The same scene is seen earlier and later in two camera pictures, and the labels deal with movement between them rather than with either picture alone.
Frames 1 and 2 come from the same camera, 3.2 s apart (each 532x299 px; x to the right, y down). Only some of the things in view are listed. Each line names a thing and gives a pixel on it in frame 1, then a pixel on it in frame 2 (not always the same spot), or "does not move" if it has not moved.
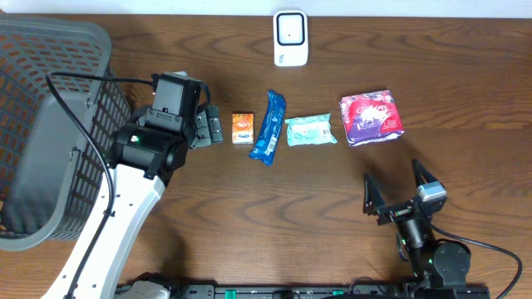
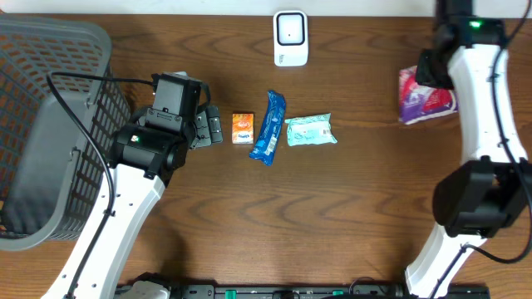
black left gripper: x=212 y=125 does not move
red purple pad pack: x=371 y=117 → x=418 y=102
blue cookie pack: x=264 y=146 does not move
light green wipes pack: x=310 y=129 does not move
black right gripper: x=375 y=199 → x=422 y=75
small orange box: x=243 y=128 does not move
